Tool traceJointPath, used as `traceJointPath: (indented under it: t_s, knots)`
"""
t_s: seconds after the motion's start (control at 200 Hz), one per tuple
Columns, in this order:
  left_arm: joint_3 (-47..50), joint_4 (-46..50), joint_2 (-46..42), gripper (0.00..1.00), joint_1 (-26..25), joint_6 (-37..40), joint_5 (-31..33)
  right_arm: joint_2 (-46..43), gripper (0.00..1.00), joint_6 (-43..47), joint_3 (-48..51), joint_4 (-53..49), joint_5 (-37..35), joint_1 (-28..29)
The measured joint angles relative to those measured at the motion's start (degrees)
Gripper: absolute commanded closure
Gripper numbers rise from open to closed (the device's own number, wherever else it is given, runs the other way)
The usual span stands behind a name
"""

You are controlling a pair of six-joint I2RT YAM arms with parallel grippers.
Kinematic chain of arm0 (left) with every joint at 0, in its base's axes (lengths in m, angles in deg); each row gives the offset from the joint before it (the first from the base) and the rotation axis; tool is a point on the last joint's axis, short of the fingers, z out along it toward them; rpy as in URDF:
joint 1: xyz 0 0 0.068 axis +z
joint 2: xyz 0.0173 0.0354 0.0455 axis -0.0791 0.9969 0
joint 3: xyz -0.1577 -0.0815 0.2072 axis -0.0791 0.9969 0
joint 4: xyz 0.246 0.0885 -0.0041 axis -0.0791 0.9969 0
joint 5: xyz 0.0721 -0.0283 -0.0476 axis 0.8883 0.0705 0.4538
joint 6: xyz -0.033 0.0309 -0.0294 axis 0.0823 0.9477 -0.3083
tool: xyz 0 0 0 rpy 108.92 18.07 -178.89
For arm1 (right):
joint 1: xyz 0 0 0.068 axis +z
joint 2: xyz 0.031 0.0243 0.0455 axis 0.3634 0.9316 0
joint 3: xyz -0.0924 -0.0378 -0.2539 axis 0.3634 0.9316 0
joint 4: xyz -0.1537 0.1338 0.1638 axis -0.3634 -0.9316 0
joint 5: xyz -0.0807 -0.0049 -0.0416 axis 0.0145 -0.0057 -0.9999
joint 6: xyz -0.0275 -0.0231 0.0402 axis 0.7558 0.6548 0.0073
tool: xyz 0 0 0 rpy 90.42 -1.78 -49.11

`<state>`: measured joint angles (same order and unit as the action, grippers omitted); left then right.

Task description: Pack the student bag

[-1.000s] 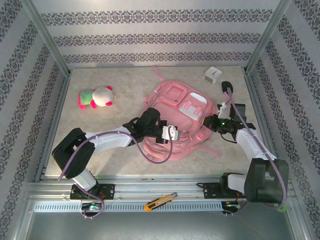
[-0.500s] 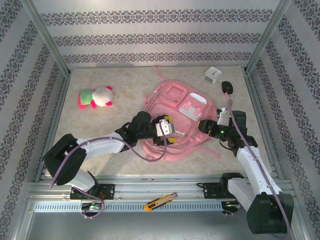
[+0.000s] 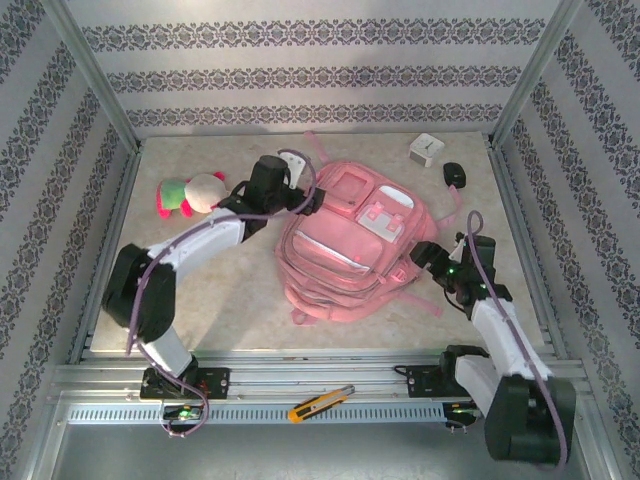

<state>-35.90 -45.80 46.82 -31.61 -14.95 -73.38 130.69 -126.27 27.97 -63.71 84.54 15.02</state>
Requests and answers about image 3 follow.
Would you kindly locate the pink backpack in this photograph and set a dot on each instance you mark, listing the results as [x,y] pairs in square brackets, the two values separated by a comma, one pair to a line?
[350,240]

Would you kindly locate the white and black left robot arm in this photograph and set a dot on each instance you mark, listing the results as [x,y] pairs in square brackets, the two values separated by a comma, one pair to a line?
[200,245]

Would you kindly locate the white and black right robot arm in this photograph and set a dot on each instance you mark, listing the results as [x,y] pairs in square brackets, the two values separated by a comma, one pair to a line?
[500,330]

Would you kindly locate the white pink green plush toy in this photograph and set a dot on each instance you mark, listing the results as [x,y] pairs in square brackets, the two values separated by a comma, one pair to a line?
[200,192]

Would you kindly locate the black computer mouse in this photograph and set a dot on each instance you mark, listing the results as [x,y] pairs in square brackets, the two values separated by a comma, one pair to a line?
[454,175]

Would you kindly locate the white square clock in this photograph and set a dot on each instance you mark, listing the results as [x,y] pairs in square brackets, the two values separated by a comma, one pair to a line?
[427,147]

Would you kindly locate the yellow utility knife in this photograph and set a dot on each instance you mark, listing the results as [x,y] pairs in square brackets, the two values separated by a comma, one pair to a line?
[320,402]

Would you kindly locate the aluminium side rail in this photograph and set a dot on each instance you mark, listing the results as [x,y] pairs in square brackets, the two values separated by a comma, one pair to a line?
[107,225]
[505,180]

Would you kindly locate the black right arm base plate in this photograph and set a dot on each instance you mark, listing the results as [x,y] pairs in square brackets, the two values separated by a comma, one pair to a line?
[420,382]

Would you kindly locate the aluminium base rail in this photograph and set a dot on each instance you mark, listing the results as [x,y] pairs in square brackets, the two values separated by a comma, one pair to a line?
[300,372]

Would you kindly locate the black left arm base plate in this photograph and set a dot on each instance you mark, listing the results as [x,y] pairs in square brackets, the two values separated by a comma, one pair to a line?
[217,382]

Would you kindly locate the aluminium frame post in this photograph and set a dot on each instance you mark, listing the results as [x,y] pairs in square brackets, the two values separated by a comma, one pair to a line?
[535,75]
[90,75]

